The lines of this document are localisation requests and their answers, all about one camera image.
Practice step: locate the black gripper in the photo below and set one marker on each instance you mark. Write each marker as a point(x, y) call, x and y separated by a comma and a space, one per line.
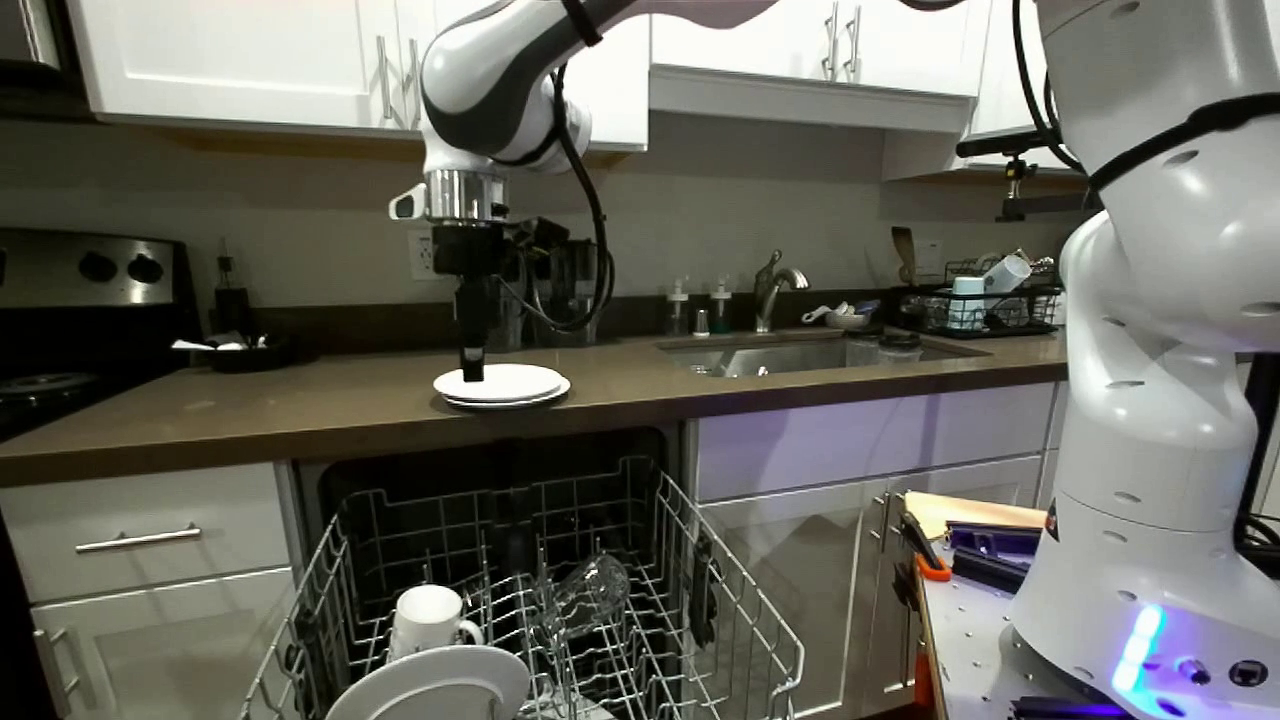
point(480, 249)

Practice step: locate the large white dinner plate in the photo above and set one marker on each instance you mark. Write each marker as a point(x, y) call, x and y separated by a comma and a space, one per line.
point(424, 686)

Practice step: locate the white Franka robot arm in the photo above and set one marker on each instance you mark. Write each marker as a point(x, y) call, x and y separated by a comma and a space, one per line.
point(1162, 400)

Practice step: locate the white stacked plate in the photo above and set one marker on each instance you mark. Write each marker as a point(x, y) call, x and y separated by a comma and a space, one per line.
point(525, 384)
point(500, 404)

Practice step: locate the black counter dish rack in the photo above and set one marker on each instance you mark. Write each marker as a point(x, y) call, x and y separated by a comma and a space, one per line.
point(981, 310)

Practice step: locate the small soap bottle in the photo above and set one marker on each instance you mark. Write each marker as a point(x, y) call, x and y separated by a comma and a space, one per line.
point(723, 314)
point(679, 314)

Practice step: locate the dark pan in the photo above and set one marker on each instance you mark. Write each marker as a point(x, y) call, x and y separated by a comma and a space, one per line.
point(252, 358)

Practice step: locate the dark bottle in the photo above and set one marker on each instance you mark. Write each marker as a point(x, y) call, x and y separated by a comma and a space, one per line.
point(231, 305)

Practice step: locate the white mug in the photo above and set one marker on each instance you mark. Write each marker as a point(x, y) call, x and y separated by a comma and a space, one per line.
point(424, 618)

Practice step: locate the chrome faucet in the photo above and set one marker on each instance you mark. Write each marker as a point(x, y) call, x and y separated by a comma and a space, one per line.
point(765, 300)

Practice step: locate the clear drinking glass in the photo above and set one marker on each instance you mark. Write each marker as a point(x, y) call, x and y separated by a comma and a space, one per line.
point(592, 601)

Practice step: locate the steel sink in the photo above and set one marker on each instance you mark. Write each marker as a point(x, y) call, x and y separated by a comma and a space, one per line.
point(800, 358)

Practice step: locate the grey sink base cabinet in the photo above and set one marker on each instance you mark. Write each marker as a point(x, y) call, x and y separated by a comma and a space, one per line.
point(800, 447)

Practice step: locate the black rack clip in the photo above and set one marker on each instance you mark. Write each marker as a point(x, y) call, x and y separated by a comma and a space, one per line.
point(700, 601)

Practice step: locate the grey lower cabinet door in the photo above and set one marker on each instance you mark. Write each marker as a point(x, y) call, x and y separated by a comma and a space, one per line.
point(175, 655)

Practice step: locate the orange black hand tool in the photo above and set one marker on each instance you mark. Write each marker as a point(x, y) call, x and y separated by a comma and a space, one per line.
point(935, 566)

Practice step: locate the steel range hood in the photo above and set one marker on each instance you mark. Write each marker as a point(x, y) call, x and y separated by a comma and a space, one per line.
point(27, 35)

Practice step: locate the wooden board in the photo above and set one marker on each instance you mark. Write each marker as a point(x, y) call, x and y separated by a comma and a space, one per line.
point(981, 515)

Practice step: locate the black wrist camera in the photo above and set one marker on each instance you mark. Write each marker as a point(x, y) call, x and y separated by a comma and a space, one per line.
point(561, 252)

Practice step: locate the black camera on stand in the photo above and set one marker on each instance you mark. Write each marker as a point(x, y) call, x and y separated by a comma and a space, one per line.
point(986, 141)

